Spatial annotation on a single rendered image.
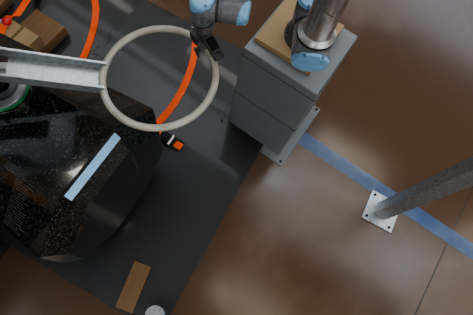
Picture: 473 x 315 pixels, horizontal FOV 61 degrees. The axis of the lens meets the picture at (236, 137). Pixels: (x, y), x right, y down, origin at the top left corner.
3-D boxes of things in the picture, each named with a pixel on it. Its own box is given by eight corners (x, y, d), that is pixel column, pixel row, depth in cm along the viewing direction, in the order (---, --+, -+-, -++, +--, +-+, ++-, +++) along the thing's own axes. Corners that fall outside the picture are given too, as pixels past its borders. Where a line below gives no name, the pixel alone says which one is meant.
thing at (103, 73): (96, 136, 157) (93, 133, 154) (103, 30, 174) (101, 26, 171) (222, 129, 158) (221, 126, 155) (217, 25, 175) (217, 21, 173)
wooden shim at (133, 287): (132, 313, 215) (132, 313, 213) (115, 306, 215) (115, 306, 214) (151, 266, 224) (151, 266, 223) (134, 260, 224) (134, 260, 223)
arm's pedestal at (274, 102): (259, 69, 279) (285, -19, 200) (319, 110, 272) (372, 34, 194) (217, 122, 261) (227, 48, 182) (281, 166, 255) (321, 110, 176)
